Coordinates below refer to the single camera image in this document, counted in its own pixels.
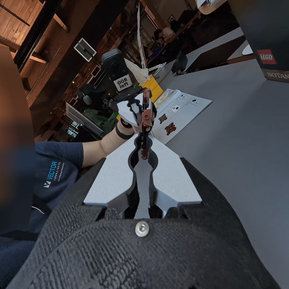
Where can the grey desk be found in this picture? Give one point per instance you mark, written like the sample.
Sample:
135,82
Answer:
237,135

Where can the framed board on stand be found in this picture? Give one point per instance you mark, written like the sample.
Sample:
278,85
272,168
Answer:
83,117

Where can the beige chair seat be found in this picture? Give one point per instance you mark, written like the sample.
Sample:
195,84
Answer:
210,9

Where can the black power adapter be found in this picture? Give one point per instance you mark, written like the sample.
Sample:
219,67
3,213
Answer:
179,62

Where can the hanging framed panel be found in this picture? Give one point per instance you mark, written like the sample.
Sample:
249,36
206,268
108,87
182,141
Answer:
85,49

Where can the instruction booklet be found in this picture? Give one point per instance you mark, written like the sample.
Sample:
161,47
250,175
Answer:
194,103

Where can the white paper bag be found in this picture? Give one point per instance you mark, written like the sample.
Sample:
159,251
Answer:
137,71

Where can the person's left hand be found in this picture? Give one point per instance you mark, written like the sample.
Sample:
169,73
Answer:
128,131

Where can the white paper sheet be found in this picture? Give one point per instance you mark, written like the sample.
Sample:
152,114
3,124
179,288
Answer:
141,53

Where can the black desk mat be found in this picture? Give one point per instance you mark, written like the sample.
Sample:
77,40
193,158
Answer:
214,56

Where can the person's left forearm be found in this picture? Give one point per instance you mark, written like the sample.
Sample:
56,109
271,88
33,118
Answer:
106,146

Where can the person's blue shirt torso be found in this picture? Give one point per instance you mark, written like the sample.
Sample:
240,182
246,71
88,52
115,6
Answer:
56,162

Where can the black toy set box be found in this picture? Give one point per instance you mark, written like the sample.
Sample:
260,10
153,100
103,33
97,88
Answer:
267,57

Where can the yellow plastic bin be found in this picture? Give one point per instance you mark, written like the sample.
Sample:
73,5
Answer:
154,87

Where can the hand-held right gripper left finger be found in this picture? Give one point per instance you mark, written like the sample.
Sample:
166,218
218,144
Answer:
108,180

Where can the brown and black brick assembly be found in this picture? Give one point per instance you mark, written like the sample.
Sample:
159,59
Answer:
146,117

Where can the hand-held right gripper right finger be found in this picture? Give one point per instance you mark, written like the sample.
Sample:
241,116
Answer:
176,180

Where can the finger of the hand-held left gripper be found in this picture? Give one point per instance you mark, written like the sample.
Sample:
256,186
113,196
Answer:
139,100
126,111

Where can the black wristband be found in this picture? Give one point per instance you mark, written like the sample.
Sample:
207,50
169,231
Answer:
123,136

